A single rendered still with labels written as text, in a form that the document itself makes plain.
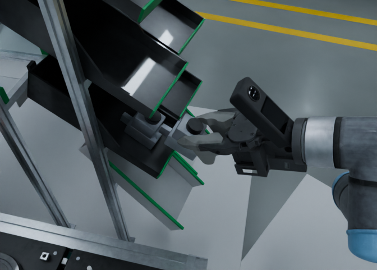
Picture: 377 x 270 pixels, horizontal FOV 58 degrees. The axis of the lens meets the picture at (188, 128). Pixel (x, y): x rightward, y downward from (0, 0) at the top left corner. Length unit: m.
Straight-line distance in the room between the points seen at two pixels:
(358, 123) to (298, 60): 2.58
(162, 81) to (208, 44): 2.58
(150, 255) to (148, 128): 0.33
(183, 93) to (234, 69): 2.09
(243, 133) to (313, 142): 0.11
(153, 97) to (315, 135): 0.25
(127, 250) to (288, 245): 0.42
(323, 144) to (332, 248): 0.54
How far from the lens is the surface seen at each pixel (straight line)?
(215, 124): 0.61
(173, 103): 0.76
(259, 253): 0.95
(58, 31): 0.47
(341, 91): 2.87
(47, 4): 0.46
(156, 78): 0.57
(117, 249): 0.85
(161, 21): 0.69
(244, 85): 0.49
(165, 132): 0.63
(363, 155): 0.50
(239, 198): 1.01
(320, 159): 0.51
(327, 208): 1.06
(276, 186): 2.12
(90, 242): 0.87
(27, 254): 0.89
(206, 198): 1.01
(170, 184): 0.83
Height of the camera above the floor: 1.72
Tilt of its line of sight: 47 degrees down
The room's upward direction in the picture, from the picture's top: straight up
